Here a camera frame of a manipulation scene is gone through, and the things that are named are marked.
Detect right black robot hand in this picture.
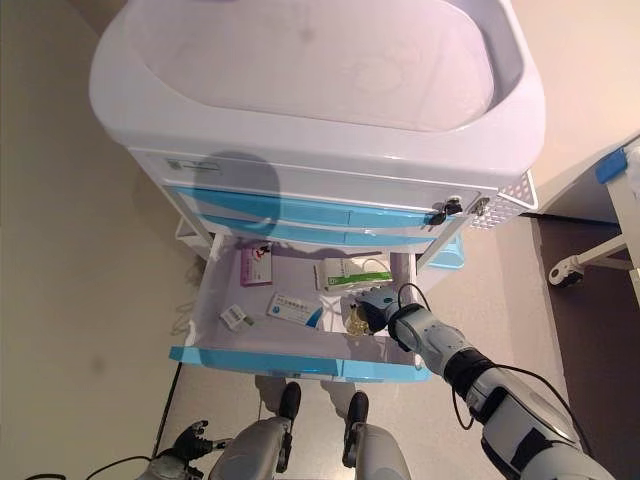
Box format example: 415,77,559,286
353,282,404,334

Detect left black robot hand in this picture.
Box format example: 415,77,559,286
169,419,234,461

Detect clear bottle of yellow capsules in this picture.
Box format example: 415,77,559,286
344,302,384,337

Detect blue fronted cart drawer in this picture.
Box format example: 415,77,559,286
167,232,434,384

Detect green white medicine box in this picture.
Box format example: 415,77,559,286
313,254,394,293

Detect blue white medicine box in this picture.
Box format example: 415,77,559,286
264,291,325,330

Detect pink white medicine box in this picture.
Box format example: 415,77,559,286
238,241,276,288

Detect black floor strip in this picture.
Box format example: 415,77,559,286
152,362,182,454

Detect clear plastic tubing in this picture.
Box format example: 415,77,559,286
319,254,394,334

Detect black keys in lock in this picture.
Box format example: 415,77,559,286
424,195,464,231

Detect small green white box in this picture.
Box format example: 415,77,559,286
219,305,255,330

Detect white perforated side basket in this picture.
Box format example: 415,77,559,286
467,167,539,232

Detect white medical cart blue drawers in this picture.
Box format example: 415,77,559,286
88,0,544,274

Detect bed caster wheel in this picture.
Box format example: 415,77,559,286
548,257,585,289

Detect cart label sticker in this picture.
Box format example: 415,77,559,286
167,157,221,174

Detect white hospital bed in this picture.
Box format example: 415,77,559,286
547,132,640,289

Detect blue bed corner bumper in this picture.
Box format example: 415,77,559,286
594,148,629,184

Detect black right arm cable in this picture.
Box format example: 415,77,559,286
397,282,571,431

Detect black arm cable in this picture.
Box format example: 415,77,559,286
27,452,151,480
397,282,571,431

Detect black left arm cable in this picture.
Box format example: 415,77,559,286
27,452,151,480

